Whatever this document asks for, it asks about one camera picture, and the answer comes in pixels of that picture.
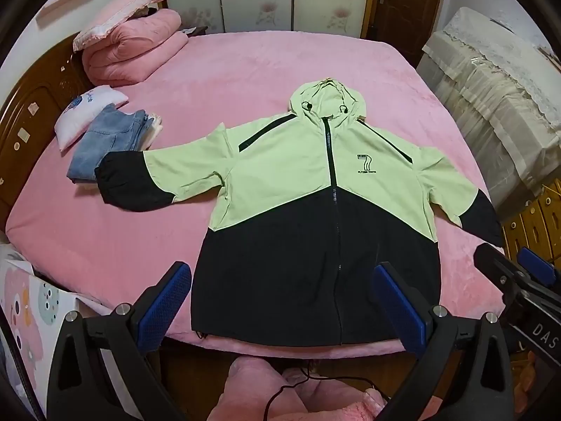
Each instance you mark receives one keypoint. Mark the cartoon printed board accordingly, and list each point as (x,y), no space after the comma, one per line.
(26,298)

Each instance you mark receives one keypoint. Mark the pink bed blanket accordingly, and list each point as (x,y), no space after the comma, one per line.
(263,74)

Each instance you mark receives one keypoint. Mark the folded blue jeans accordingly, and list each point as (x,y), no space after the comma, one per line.
(105,140)

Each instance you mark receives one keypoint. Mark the dark wooden headboard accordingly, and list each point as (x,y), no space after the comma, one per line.
(30,92)

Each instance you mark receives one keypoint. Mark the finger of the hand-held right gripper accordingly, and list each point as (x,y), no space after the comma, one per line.
(495,263)
(534,263)

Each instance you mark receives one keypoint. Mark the folded cream clothes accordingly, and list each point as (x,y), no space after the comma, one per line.
(154,129)

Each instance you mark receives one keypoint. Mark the yellow wooden cabinet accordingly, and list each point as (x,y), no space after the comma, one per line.
(539,219)

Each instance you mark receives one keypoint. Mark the green and black hooded jacket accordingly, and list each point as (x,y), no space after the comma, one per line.
(271,175)

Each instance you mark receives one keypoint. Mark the pink pillow with lace trim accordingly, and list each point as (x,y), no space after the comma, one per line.
(127,2)

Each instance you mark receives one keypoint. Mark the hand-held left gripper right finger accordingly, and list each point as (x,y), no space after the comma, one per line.
(394,307)

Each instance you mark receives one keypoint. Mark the dark wooden door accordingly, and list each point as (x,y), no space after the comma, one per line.
(412,8)

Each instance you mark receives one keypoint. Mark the pink pillows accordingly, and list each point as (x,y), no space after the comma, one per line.
(131,48)

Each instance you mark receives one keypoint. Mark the small dark object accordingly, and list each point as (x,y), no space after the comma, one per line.
(195,31)

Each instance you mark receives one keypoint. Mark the white printed pillow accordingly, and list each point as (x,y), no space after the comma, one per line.
(76,114)

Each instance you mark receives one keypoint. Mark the pink wall strip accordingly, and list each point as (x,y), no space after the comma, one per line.
(65,2)

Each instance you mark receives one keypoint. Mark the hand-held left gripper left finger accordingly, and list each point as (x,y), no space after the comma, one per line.
(168,298)

